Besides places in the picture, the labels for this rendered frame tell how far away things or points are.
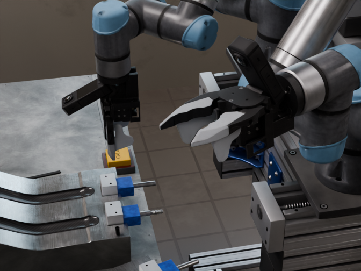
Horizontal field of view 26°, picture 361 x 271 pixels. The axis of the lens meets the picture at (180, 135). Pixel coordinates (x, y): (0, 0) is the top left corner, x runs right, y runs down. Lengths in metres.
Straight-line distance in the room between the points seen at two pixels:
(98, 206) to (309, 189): 0.50
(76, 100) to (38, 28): 2.04
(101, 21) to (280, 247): 0.60
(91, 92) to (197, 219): 1.53
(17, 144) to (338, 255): 0.95
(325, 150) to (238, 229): 1.85
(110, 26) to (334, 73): 0.57
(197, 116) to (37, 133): 1.19
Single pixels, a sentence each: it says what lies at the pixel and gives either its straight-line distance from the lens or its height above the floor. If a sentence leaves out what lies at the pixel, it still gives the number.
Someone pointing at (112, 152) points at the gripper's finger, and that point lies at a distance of 1.76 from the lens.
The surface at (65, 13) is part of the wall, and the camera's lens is 3.71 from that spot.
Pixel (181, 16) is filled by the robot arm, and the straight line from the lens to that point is 1.63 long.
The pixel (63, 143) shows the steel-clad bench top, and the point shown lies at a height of 0.80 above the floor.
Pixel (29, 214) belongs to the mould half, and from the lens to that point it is 1.84.
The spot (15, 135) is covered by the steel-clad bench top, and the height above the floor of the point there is 0.80.
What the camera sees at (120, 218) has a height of 0.91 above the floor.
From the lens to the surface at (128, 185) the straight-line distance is 1.86.
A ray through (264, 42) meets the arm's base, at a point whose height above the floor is 1.12.
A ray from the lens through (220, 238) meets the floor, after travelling 3.07.
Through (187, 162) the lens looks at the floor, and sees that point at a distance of 3.46.
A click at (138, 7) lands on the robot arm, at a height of 1.34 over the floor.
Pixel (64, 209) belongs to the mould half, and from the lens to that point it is 1.84.
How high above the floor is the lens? 2.05
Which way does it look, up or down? 34 degrees down
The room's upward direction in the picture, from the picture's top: straight up
